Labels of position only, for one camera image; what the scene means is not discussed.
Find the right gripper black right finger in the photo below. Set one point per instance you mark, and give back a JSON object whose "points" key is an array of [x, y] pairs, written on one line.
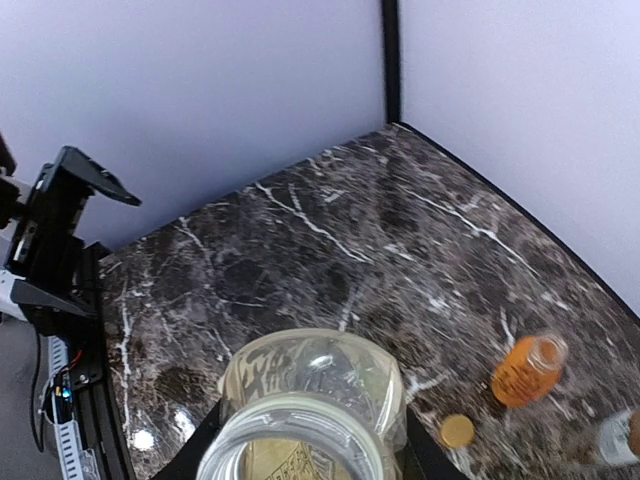
{"points": [[424, 459]]}

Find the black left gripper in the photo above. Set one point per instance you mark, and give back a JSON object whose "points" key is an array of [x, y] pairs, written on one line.
{"points": [[39, 225]]}

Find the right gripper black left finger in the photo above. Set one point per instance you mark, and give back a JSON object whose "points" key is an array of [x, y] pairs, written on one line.
{"points": [[184, 466]]}

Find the orange bottle cap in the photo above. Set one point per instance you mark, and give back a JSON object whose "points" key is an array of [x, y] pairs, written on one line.
{"points": [[456, 431]]}

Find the beige label tea bottle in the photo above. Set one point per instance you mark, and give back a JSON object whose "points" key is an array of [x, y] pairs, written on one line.
{"points": [[309, 403]]}

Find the orange juice bottle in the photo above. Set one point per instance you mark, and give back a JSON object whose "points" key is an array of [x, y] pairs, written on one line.
{"points": [[530, 370]]}

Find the brown drink bottle white label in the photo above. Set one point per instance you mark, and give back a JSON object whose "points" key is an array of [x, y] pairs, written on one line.
{"points": [[618, 439]]}

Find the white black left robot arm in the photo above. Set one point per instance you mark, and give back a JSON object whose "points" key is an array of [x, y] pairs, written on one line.
{"points": [[5, 240]]}

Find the black front table rail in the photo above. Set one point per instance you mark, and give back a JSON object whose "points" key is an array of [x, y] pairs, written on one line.
{"points": [[94, 398]]}

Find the white slotted cable duct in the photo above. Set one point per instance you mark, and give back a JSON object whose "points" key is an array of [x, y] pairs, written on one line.
{"points": [[75, 461]]}

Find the black left frame post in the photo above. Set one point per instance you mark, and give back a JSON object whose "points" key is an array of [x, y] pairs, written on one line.
{"points": [[391, 59]]}

